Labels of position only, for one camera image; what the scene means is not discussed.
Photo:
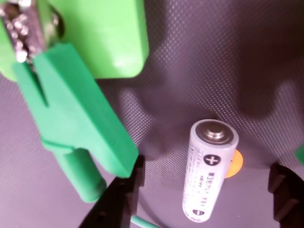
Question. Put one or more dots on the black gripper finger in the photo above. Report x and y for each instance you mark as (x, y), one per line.
(289, 197)
(114, 204)

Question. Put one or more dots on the white AA battery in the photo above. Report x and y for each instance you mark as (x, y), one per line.
(209, 171)

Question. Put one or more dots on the green alligator clip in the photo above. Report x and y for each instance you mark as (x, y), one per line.
(299, 155)
(78, 114)

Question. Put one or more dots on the light green bulb holder block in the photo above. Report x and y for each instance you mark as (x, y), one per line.
(114, 35)

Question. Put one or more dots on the yellow lightning marker sticker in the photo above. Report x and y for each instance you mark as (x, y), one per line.
(236, 164)

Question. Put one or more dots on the black textured work mat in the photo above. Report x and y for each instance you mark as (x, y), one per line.
(213, 71)

